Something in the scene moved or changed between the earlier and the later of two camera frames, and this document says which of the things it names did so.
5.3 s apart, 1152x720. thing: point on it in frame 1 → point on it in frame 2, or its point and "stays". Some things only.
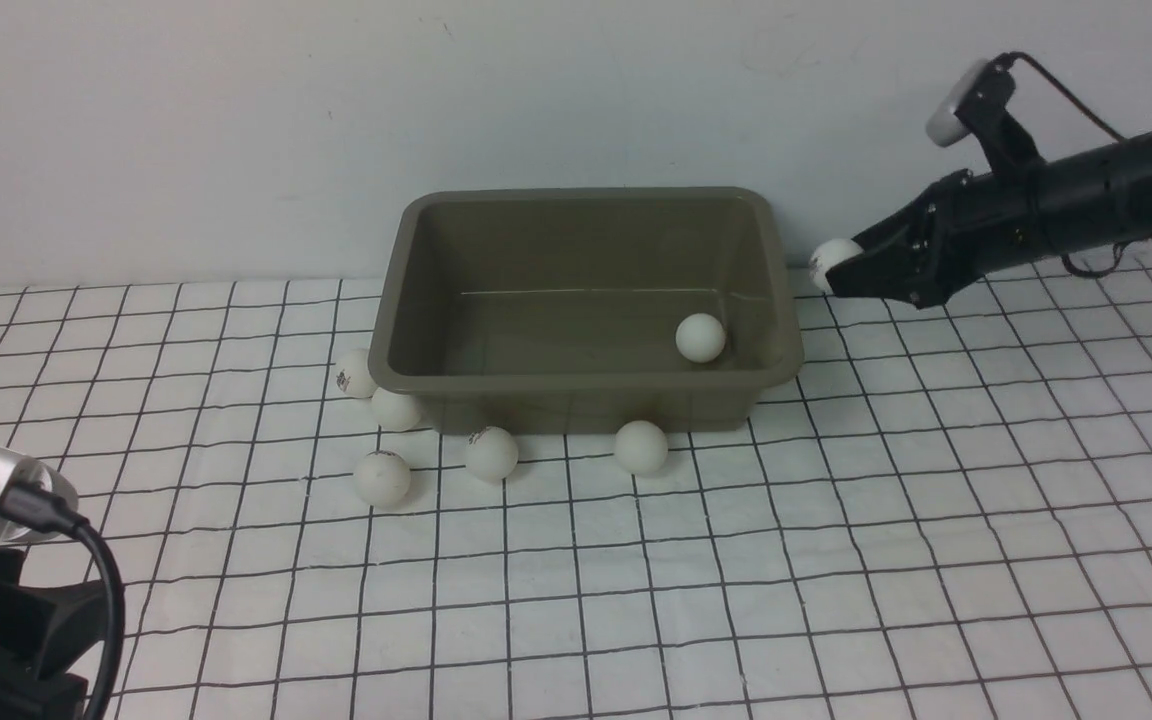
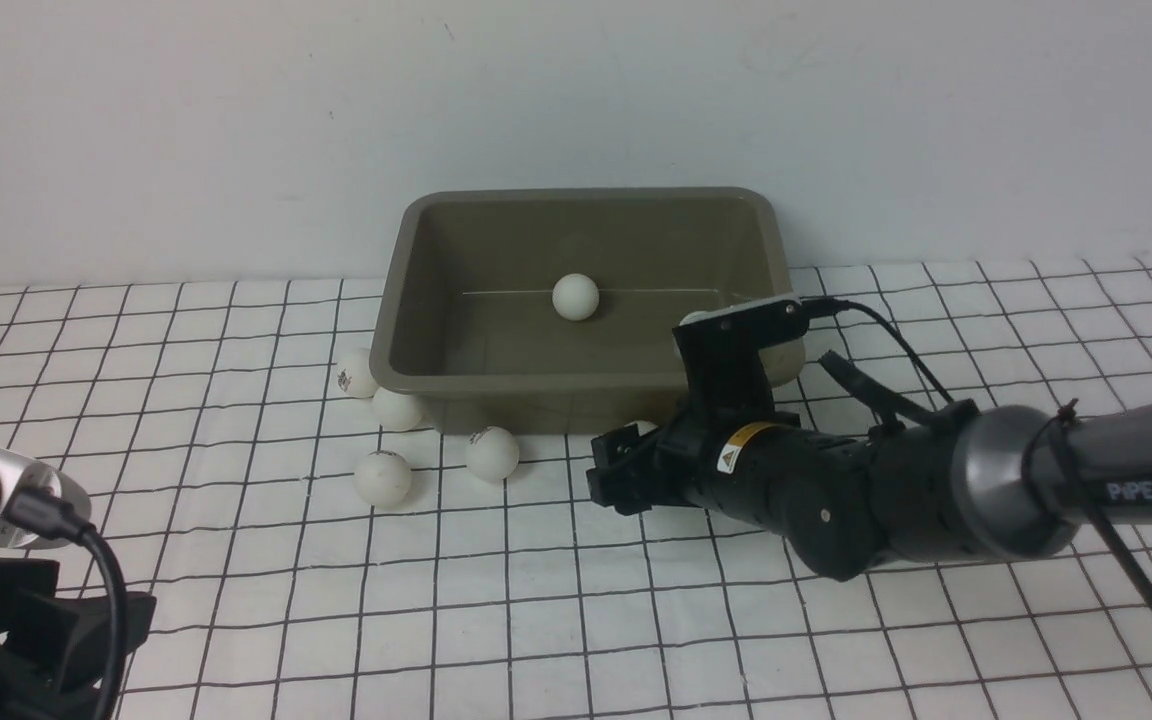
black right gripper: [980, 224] → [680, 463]
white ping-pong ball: [353, 375] stays
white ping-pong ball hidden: [829, 254] → [575, 297]
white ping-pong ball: [395, 412] stays
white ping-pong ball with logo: [491, 452] stays
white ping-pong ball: [382, 478] stays
